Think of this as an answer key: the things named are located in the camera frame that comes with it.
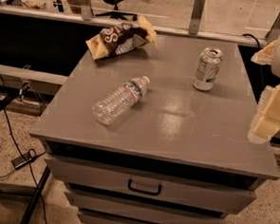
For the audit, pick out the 7up soda can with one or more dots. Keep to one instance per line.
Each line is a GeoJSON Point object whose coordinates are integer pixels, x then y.
{"type": "Point", "coordinates": [209, 63]}

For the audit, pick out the clear plastic water bottle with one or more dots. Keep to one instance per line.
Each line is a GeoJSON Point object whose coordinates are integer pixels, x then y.
{"type": "Point", "coordinates": [120, 100]}

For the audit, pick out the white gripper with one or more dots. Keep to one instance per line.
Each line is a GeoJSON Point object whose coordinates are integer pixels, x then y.
{"type": "Point", "coordinates": [266, 121]}

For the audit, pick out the black drawer handle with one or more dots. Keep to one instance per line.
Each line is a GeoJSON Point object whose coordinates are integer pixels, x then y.
{"type": "Point", "coordinates": [141, 188]}

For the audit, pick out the grey drawer cabinet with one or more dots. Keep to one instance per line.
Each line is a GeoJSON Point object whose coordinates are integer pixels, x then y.
{"type": "Point", "coordinates": [194, 144]}

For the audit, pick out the black stand leg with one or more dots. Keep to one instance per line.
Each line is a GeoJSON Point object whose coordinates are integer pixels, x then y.
{"type": "Point", "coordinates": [36, 196]}

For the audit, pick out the brown chip bag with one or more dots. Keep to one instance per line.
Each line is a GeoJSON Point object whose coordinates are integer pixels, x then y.
{"type": "Point", "coordinates": [122, 38]}

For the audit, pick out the black power adapter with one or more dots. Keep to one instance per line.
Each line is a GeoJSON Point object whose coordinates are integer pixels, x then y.
{"type": "Point", "coordinates": [23, 160]}

